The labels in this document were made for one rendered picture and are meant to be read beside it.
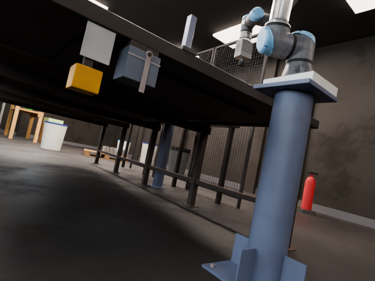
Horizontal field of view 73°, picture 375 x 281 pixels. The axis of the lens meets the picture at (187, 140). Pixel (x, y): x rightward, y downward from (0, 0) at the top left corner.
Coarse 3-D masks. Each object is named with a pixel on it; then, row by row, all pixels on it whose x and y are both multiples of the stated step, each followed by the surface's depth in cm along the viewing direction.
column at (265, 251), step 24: (288, 96) 111; (312, 96) 111; (288, 120) 109; (288, 144) 108; (264, 168) 113; (288, 168) 107; (264, 192) 110; (288, 192) 106; (264, 216) 108; (288, 216) 106; (240, 240) 124; (264, 240) 106; (288, 240) 107; (216, 264) 118; (240, 264) 102; (264, 264) 105; (288, 264) 104
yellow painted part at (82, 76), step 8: (80, 64) 82; (88, 64) 87; (72, 72) 83; (80, 72) 82; (88, 72) 84; (96, 72) 85; (72, 80) 81; (80, 80) 82; (88, 80) 84; (96, 80) 85; (72, 88) 84; (80, 88) 83; (88, 88) 84; (96, 88) 85
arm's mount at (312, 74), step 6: (306, 72) 103; (312, 72) 101; (276, 78) 114; (282, 78) 111; (288, 78) 109; (294, 78) 107; (300, 78) 105; (312, 78) 101; (318, 78) 104; (324, 84) 107; (330, 84) 111; (330, 90) 111; (336, 90) 115
